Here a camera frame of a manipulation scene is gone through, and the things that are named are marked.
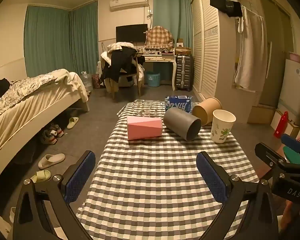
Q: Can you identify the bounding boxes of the cream slipper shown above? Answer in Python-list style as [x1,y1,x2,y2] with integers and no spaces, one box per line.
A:
[67,116,79,130]

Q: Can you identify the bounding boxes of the white hanging towel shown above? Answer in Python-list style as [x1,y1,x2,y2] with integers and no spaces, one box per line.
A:
[233,4,265,92]

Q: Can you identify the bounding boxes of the blue plastic basket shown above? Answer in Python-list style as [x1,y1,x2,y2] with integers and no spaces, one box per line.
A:
[146,71,161,88]

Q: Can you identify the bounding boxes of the black television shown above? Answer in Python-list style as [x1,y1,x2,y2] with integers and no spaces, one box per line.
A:
[115,24,148,43]

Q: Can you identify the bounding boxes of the white printed paper cup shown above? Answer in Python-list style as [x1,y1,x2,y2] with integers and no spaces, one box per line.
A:
[210,109,237,144]

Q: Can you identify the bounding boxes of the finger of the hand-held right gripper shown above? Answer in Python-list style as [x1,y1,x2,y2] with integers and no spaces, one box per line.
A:
[254,142,300,173]
[281,133,300,153]

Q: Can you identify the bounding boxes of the clear plastic container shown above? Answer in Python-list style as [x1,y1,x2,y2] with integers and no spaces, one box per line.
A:
[132,100,152,117]

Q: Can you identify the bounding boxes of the clear glass cup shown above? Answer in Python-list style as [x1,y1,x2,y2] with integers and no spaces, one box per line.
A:
[150,101,165,118]

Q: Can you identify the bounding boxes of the white slipper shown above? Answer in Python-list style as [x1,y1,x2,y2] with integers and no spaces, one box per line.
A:
[38,153,66,170]

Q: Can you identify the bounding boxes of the pile of clothes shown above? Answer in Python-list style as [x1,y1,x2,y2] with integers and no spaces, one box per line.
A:
[99,42,146,88]

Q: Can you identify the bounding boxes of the white louvred wardrobe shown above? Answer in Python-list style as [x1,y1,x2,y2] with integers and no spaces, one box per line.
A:
[191,0,260,103]

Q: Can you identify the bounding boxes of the plaid cloth cover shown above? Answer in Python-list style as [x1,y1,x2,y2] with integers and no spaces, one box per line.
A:
[144,26,175,52]

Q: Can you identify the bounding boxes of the brown cardboard box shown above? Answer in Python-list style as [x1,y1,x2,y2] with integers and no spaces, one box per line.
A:
[247,104,276,125]

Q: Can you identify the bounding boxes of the silver suitcase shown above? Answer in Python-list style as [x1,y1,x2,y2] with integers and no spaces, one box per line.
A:
[175,54,193,92]

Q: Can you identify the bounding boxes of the brown paper cup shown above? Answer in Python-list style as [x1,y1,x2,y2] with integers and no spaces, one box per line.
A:
[192,97,223,126]

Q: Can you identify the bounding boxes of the clear water jug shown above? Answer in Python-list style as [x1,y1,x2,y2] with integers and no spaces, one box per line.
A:
[80,71,94,93]

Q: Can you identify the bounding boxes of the white fridge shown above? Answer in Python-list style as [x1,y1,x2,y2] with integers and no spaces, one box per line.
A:
[277,58,300,125]

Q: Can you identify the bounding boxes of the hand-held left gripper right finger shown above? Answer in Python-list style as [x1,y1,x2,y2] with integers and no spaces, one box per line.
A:
[196,151,282,240]

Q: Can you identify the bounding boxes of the floral quilt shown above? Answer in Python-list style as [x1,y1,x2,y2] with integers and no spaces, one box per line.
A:
[0,73,58,121]

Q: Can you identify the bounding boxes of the white air conditioner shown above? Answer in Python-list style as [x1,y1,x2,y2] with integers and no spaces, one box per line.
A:
[109,0,149,12]

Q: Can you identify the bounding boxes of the pink box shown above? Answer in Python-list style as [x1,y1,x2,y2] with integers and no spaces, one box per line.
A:
[127,116,163,141]

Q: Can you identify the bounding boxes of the white sneakers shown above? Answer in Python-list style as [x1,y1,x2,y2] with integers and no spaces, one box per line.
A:
[41,123,64,145]

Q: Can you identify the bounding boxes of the white cardboard box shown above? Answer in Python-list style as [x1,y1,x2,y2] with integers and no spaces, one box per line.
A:
[270,109,300,138]

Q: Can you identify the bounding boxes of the red bag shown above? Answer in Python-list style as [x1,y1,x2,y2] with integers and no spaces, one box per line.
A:
[91,74,101,89]

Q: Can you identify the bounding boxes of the pale green slipper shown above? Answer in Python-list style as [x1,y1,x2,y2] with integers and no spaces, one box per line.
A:
[29,170,52,183]

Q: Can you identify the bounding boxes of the grey white checkered tablecloth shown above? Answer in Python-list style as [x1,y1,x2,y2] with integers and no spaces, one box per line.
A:
[76,99,259,240]

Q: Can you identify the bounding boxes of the black hanging garment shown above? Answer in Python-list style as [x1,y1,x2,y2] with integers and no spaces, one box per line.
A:
[210,0,243,18]

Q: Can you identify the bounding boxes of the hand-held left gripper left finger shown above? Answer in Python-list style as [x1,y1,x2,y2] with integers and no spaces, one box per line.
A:
[12,150,97,240]

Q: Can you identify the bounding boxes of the green window curtain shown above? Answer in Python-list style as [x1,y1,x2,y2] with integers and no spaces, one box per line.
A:
[69,1,99,77]
[23,4,71,77]

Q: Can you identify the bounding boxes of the wooden chair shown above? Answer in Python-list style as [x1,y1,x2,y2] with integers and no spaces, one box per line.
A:
[104,55,143,100]

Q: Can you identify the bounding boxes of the teal curtain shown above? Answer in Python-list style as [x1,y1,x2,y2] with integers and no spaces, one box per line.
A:
[153,0,193,46]

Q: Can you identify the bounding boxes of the grey cylindrical cup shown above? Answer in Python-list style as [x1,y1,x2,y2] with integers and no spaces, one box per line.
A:
[163,108,202,141]

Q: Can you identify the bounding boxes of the red bottle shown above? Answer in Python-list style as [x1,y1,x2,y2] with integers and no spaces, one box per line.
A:
[274,111,289,138]

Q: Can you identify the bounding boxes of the white desk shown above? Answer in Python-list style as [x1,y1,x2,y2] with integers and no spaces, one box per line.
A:
[139,47,177,92]

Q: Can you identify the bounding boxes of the cream blanket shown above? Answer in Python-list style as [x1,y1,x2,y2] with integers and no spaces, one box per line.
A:
[40,69,90,103]

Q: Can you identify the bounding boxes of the black cloth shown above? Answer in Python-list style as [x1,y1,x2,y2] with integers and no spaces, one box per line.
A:
[0,78,11,103]

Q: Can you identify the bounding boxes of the person's right hand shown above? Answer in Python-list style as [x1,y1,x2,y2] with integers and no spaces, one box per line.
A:
[279,200,295,236]

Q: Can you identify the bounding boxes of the blue pack of water bottles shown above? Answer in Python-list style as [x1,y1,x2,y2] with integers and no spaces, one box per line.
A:
[164,95,193,113]

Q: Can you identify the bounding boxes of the white bed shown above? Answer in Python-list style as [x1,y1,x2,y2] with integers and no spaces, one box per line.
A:
[0,69,90,180]

